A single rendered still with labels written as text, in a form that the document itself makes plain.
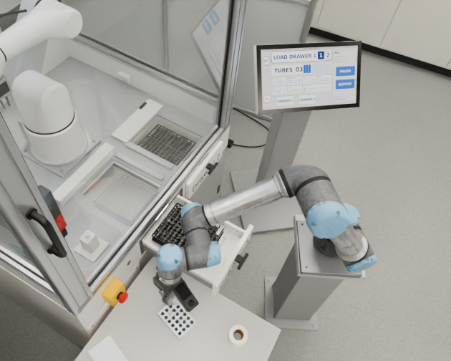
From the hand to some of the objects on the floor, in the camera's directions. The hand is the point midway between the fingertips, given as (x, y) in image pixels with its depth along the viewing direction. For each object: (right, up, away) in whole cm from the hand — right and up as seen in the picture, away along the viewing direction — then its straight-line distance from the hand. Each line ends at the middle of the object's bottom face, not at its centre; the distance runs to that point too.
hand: (175, 299), depth 143 cm
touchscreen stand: (+48, +30, +131) cm, 143 cm away
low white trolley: (-8, -65, +56) cm, 86 cm away
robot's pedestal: (+56, -29, +90) cm, 110 cm away
